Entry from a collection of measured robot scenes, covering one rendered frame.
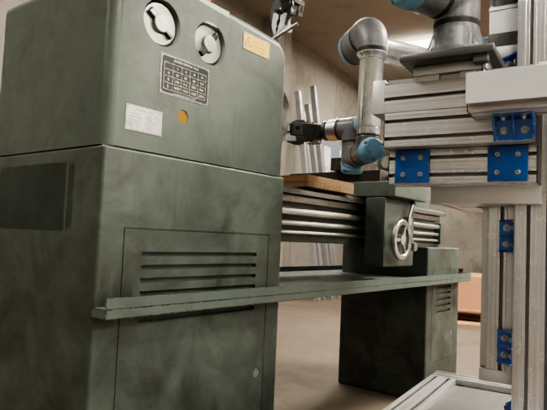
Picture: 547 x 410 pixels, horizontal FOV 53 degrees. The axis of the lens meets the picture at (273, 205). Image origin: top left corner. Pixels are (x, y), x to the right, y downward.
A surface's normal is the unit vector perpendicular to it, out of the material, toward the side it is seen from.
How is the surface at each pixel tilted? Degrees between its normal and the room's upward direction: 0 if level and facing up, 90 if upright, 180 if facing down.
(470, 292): 90
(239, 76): 90
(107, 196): 90
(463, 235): 90
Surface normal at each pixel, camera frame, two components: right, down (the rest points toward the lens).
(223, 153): 0.79, 0.00
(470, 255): -0.52, -0.07
